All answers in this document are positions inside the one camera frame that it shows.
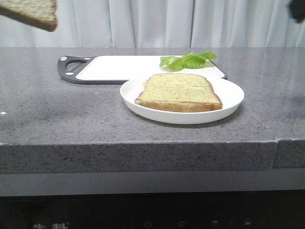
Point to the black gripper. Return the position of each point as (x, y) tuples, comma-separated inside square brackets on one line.
[(297, 10)]

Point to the green lettuce leaf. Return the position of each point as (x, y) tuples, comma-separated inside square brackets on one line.
[(190, 60)]

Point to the bread slice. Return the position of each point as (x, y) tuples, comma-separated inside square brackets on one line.
[(179, 92), (36, 13)]

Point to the white round plate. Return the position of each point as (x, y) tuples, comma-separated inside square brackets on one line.
[(229, 93)]

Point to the black appliance control panel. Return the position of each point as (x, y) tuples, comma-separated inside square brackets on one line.
[(207, 210)]

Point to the white pleated curtain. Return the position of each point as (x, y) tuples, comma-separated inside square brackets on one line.
[(161, 24)]

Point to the white cutting board grey handle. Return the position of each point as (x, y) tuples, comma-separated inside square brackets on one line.
[(112, 69)]

